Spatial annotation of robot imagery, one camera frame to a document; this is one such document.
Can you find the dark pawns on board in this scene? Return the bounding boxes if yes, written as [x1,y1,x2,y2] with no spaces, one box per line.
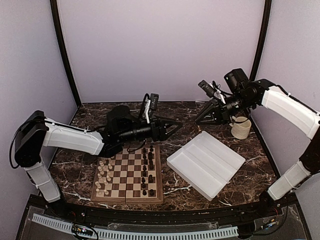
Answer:
[140,145,157,197]

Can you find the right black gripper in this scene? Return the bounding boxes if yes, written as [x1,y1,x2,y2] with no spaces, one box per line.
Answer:
[195,91,255,125]

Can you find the right black frame post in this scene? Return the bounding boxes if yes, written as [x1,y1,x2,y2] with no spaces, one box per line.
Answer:
[249,0,272,81]

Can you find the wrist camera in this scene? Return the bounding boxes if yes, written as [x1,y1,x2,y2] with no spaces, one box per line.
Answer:
[198,80,226,104]
[138,93,159,124]

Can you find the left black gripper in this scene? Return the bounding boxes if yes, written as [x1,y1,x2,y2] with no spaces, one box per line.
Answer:
[118,114,184,144]

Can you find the wooden chess board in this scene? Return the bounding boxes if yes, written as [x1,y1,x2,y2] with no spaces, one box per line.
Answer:
[90,145,164,205]

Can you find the black frame post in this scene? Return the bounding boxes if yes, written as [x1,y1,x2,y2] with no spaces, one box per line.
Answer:
[49,0,82,108]
[249,0,272,81]

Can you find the white chess pieces row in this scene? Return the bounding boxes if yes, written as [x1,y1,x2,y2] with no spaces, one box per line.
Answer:
[93,158,113,198]

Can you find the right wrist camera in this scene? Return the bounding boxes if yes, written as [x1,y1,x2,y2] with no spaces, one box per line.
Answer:
[198,80,226,104]

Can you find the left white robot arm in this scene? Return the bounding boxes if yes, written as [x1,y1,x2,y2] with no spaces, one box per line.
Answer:
[9,105,183,218]

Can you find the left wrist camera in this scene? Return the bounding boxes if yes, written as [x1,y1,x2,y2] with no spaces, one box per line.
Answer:
[138,93,159,124]

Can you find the cream ceramic mug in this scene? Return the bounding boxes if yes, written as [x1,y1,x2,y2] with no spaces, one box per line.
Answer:
[229,116,252,140]

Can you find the left black frame post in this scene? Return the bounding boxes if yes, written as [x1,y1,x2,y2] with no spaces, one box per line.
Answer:
[49,0,82,108]

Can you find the white slotted cable duct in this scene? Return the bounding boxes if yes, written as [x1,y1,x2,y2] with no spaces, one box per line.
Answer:
[31,213,239,240]

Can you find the white plastic tray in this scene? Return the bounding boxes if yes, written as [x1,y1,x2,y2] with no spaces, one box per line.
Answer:
[166,131,246,201]

